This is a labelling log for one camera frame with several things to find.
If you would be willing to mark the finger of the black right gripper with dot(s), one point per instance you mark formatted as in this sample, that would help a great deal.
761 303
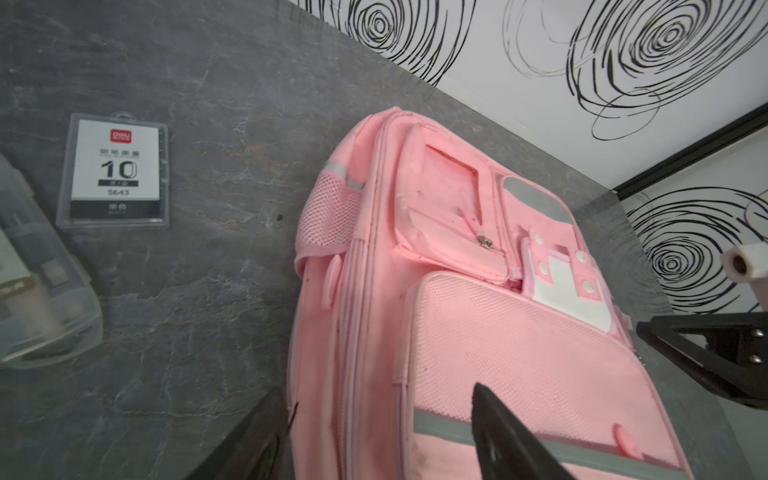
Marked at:
724 353

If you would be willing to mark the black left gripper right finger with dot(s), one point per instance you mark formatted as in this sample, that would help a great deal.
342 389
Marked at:
505 448

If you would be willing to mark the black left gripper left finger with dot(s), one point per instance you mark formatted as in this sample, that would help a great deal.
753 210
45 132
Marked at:
255 448

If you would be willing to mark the pink student backpack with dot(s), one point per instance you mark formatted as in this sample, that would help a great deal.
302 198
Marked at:
427 268

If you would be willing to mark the clear plastic case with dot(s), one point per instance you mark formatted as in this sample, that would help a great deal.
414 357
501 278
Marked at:
49 309

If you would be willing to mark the small white card packet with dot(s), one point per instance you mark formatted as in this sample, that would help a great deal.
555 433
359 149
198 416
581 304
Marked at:
116 173

